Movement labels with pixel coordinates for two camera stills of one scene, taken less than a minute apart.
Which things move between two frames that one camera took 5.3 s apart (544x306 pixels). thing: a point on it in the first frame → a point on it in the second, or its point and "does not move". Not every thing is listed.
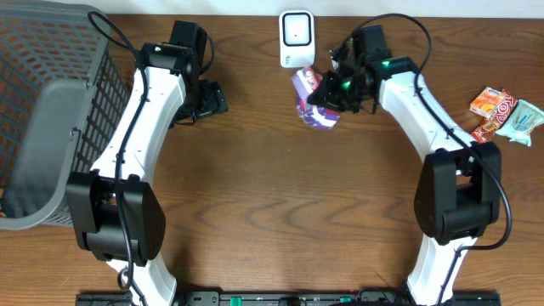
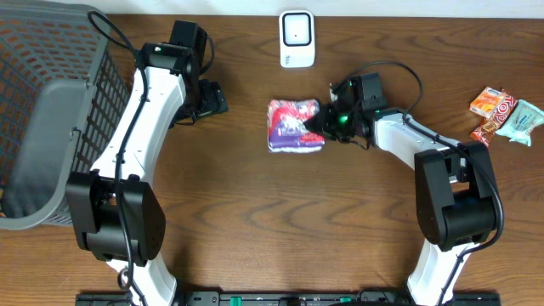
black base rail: (293, 298) does not move
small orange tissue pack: (485, 100) does not move
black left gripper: (213, 100) does not move
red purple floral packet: (304, 80) → (286, 132)
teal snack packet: (524, 119) does not move
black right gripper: (333, 89) → (328, 122)
